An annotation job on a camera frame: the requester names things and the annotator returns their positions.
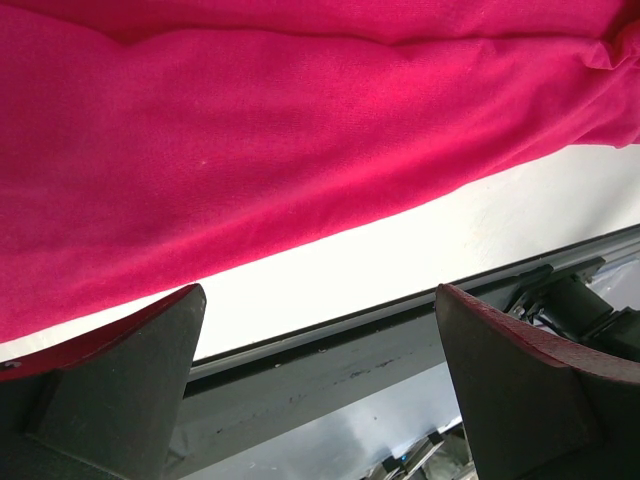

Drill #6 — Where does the crimson pink t shirt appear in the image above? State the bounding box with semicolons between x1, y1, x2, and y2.
1;1;639;341

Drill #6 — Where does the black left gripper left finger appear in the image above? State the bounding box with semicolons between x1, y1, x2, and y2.
1;284;206;479

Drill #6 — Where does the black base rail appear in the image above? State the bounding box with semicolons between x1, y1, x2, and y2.
162;226;639;479

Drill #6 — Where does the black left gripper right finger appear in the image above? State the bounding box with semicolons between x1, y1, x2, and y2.
435;284;639;480

